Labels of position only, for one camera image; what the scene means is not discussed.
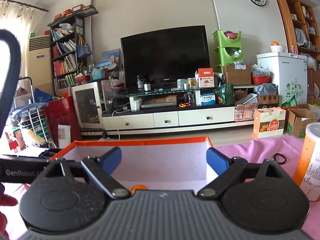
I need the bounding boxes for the orange cardboard box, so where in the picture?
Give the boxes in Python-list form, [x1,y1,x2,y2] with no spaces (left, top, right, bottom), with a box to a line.
[56,137,217,192]

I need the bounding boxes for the open cardboard box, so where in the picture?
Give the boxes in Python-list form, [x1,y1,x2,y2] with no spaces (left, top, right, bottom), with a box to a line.
[286,108,317,138]

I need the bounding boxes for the person's hand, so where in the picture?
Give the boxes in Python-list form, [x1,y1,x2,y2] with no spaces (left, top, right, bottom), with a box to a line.
[0,182,19,239]

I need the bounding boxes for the white TV cabinet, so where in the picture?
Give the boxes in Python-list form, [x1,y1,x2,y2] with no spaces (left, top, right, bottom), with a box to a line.
[102,87,259,135]

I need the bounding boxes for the orange white medicine box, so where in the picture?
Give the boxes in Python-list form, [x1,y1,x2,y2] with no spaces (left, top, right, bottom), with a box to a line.
[198,68,215,88]

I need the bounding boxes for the small orange in box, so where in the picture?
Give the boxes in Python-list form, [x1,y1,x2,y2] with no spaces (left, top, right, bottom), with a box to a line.
[130,184,148,196]

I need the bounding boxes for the black cable loop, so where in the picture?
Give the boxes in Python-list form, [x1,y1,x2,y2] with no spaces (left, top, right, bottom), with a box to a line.
[0,29,22,138]

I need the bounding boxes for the green plastic bag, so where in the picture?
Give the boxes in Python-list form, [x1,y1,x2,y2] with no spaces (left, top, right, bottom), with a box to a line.
[215,84,235,105]

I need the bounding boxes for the brown cardboard box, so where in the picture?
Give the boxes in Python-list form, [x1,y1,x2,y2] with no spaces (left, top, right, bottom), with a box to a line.
[222,64,251,85]

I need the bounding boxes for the green stacking bins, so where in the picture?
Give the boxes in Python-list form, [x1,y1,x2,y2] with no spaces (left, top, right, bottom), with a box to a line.
[213,30,244,73]

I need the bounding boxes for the red basin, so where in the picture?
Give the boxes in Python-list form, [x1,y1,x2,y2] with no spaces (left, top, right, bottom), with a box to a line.
[252,75,270,85]

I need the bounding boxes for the white bowl with orange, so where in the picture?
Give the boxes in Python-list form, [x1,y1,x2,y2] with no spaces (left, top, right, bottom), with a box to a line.
[270,41,286,53]

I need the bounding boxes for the white glass door cabinet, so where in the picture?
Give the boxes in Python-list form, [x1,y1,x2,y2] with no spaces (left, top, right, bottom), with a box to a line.
[71,81,104,129]

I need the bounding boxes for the black flat screen television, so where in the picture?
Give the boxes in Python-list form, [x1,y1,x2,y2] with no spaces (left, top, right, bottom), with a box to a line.
[120,25,210,89]

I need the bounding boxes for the orange printed gift bag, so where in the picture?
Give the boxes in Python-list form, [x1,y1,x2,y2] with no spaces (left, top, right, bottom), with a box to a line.
[253,107,286,138]

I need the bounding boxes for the black hair tie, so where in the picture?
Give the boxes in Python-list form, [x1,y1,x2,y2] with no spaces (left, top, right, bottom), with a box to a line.
[273,153,286,165]

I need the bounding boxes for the white mini fridge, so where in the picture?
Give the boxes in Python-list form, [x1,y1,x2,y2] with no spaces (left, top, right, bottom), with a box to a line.
[257,52,308,105]

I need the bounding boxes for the black bookshelf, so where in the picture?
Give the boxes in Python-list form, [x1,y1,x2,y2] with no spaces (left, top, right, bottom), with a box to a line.
[48,4,98,96]

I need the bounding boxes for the orange white canister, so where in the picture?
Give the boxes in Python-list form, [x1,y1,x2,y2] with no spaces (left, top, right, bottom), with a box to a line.
[293,122,320,202]

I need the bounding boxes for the blue white box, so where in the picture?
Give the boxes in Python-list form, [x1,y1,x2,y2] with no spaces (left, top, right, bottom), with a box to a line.
[200,93,216,106]

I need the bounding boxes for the wire trolley cart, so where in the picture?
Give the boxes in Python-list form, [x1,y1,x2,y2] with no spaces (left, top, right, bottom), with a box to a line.
[11,76,56,148]

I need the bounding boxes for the wooden shelf unit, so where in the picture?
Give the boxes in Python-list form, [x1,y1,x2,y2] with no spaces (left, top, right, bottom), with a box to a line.
[277,0,319,86]

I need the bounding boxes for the standing air conditioner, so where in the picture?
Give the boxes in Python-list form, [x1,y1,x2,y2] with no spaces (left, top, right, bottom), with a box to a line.
[27,35,53,95]

